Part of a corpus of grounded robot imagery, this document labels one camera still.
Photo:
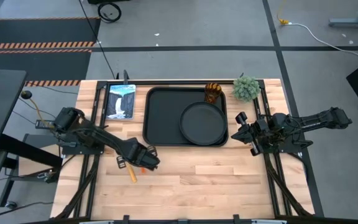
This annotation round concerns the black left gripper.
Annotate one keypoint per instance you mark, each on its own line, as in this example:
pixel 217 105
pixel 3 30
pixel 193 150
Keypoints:
pixel 141 157

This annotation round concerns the black caster wheel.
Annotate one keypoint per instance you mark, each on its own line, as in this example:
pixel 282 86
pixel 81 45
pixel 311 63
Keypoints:
pixel 11 204

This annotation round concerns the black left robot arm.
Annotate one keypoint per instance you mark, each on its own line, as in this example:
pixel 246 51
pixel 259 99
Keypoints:
pixel 101 137

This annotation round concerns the green plant in white pot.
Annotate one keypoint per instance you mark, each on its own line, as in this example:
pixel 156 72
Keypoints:
pixel 246 88

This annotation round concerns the black mat with hazard stripes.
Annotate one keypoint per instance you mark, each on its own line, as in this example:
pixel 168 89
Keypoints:
pixel 39 31

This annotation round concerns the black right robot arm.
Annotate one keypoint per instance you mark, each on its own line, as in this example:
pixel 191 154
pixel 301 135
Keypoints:
pixel 315 121

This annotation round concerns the black round plate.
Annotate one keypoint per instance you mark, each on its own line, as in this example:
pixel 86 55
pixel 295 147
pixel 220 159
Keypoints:
pixel 203 123

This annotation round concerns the amber glass cup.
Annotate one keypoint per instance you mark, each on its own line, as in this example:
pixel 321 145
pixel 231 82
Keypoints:
pixel 212 91

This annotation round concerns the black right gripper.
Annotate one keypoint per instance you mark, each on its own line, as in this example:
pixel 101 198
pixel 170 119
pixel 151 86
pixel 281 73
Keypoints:
pixel 264 132

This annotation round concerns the small orange item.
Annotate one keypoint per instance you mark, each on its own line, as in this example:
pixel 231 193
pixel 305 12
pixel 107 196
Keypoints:
pixel 143 170

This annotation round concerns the black rectangular tray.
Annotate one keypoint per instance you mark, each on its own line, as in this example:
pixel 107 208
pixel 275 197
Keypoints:
pixel 163 118

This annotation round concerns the book with waterfall cover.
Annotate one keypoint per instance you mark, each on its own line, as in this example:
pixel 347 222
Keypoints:
pixel 120 101

